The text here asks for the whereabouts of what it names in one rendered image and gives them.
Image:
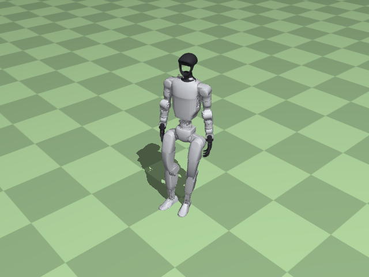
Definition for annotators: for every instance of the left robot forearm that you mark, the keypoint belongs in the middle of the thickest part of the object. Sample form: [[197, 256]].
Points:
[[209, 126]]

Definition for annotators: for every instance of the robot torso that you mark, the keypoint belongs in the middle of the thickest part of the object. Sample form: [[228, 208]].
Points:
[[186, 103]]

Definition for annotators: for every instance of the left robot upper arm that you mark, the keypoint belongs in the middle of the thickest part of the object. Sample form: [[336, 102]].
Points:
[[205, 92]]

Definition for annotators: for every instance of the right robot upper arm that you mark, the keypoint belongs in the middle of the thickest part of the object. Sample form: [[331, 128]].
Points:
[[166, 102]]

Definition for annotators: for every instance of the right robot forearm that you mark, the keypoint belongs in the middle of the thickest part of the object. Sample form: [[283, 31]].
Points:
[[163, 116]]

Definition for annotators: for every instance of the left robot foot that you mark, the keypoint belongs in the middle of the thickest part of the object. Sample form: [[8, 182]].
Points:
[[184, 209]]

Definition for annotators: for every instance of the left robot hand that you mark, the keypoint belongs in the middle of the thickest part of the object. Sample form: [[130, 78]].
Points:
[[207, 151]]

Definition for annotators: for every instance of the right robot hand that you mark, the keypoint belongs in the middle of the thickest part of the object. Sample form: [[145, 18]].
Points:
[[162, 128]]

